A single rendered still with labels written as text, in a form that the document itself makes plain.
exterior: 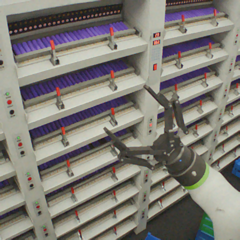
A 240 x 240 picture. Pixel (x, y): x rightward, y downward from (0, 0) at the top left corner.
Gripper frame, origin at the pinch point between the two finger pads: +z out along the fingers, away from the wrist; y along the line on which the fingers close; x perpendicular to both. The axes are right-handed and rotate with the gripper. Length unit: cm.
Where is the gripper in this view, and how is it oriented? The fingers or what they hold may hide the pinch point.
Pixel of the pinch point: (128, 111)
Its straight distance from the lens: 64.9
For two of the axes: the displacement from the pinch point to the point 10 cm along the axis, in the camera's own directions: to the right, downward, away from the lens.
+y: 6.9, -7.2, -0.3
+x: 2.7, 2.9, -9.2
